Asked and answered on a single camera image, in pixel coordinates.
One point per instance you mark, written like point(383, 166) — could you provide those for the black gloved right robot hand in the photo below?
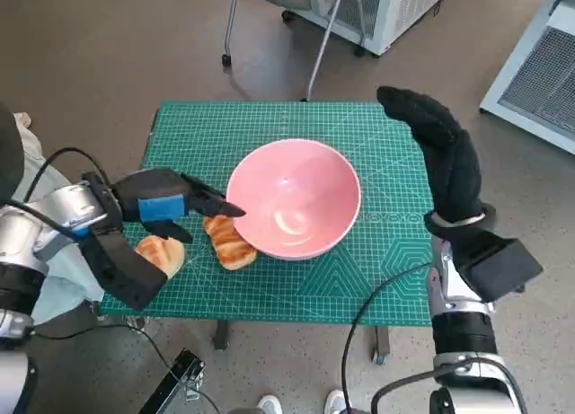
point(453, 171)

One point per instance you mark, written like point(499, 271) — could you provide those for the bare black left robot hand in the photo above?
point(153, 194)

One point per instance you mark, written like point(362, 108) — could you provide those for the round toy bread bun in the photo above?
point(166, 254)

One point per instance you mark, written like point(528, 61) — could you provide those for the long braided toy bread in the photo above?
point(233, 254)

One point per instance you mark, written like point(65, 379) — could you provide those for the pink bowl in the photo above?
point(292, 194)

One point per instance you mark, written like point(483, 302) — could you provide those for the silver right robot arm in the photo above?
point(462, 333)

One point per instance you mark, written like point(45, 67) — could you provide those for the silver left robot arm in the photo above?
point(72, 203)

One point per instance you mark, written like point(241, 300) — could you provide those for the white unit with grille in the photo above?
point(539, 81)

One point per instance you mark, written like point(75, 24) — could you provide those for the person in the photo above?
point(67, 288)

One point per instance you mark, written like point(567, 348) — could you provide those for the green cutting mat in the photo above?
point(292, 126)

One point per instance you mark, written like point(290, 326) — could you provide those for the dark table leg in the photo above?
point(222, 335)
point(382, 344)

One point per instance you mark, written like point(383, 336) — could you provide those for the white cabinet with mesh panel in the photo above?
point(404, 10)

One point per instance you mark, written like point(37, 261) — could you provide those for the white shoe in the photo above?
point(338, 402)
point(270, 406)

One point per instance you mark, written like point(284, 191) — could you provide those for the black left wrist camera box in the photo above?
point(130, 275)

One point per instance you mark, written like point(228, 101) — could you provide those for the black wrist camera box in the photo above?
point(498, 266)
point(130, 275)

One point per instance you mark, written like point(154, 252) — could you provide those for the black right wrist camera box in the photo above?
point(498, 266)

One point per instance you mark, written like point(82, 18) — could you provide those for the black metal frame device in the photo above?
point(179, 371)

